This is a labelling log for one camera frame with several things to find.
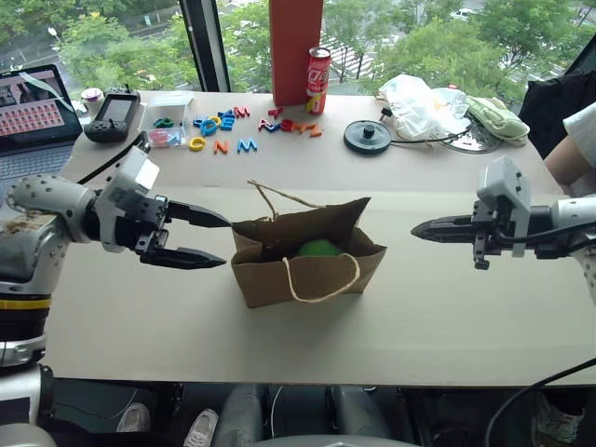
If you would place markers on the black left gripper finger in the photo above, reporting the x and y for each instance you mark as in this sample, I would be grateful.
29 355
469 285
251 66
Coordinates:
186 260
195 215

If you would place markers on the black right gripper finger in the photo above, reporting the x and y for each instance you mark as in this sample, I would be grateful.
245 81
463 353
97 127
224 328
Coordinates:
454 222
447 234

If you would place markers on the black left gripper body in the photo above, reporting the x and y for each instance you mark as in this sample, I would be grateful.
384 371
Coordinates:
144 223

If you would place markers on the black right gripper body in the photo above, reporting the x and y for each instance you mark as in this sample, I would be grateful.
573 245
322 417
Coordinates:
486 228

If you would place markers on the brown paper bag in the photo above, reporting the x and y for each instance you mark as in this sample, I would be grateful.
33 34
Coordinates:
302 279

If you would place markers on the green rounded object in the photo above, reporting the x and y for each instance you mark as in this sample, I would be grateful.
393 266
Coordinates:
319 249

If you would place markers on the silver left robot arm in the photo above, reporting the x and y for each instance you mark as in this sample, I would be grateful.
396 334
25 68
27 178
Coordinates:
42 200

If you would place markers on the person's bare forearm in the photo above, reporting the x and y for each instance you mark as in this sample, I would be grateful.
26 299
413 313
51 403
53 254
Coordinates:
565 163

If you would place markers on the white plastic bag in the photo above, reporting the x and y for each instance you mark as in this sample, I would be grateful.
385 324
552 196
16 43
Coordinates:
419 107

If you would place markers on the yellow letter C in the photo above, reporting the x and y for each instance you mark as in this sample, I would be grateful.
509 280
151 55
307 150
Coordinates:
194 144

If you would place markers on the orange letter N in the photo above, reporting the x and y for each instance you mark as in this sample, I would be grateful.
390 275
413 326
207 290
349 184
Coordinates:
221 146

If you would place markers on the blue letter magnet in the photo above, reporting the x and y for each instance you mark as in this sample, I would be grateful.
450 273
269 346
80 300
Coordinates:
177 139

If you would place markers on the round metal plate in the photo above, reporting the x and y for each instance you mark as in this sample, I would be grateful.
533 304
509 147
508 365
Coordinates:
475 143

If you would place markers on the red letter magnet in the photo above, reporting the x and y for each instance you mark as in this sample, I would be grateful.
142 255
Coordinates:
159 138

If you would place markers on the blue letter C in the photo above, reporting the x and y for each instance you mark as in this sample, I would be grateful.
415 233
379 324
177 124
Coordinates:
197 122

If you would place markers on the yellow letter D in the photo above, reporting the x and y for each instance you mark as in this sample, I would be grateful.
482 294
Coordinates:
215 122

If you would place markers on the green letter magnet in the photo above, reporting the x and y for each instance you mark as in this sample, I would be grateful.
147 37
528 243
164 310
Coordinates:
163 123

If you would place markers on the blue letter E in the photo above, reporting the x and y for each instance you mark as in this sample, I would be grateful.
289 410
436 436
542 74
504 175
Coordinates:
228 123

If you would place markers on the clear plastic box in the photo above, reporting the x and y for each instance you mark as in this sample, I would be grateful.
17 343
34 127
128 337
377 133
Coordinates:
170 116

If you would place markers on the blue letter X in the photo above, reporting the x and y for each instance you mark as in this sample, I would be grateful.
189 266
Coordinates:
226 113

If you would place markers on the light green fabric pouch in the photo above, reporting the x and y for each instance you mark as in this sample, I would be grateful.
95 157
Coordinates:
496 118

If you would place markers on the black handheld controller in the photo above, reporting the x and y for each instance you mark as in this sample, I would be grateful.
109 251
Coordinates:
114 116

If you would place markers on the red letter A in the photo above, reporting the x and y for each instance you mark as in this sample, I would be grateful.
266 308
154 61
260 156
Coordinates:
265 125

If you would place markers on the blue letter S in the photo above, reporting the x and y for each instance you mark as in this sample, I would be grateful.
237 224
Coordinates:
274 127

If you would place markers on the dark green round kettle base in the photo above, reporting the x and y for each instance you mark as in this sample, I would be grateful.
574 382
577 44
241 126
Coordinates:
368 139

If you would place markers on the red letter T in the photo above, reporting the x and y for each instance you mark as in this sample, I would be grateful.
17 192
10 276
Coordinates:
276 111

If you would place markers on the person's white shirt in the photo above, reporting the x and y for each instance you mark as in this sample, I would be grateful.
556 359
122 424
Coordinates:
582 130

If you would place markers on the grey laptop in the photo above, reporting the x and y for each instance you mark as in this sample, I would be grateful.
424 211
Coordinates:
32 135

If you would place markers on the orange letter Z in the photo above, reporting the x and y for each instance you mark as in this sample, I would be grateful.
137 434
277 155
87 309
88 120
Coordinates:
313 131

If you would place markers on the red drink can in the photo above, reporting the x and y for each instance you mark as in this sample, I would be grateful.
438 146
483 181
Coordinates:
318 81

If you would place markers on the tall red box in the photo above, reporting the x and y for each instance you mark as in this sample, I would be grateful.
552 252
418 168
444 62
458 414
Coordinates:
295 51

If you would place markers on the grey green sneaker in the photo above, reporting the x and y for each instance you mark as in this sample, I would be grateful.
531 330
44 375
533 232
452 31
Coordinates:
559 419

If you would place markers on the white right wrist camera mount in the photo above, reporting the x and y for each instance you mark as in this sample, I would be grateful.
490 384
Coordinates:
510 186

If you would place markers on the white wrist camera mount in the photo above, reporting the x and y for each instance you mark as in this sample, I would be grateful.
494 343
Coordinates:
510 186
132 174

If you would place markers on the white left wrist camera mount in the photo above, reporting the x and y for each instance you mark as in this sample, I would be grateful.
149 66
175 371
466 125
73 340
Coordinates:
132 174

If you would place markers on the black window post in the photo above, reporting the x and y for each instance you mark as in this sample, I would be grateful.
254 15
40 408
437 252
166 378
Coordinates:
207 46

